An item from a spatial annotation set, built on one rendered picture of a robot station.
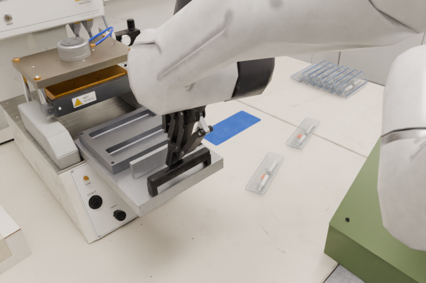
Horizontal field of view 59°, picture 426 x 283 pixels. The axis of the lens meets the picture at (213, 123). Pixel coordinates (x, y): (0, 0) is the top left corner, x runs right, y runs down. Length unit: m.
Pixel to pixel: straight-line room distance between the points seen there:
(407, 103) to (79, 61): 0.77
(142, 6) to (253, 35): 1.45
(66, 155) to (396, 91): 0.70
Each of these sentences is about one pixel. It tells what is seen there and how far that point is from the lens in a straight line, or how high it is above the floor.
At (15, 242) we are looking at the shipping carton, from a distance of 0.99.
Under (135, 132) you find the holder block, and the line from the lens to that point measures 0.90.
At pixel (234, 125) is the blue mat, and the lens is 1.35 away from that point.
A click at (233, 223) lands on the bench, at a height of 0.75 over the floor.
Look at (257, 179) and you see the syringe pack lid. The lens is 1.08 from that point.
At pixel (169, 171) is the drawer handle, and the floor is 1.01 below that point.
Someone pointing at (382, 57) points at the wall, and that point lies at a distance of 3.23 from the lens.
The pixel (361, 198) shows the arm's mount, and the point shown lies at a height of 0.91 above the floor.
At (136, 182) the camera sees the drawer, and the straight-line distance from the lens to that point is 0.79.
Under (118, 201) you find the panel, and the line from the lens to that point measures 1.00.
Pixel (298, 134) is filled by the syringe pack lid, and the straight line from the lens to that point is 1.28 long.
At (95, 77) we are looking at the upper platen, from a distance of 1.04.
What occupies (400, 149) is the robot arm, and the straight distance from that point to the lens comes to 0.48.
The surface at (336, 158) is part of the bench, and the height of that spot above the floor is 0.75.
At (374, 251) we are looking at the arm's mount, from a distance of 0.86.
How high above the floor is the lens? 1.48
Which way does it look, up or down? 32 degrees down
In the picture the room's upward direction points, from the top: 2 degrees counter-clockwise
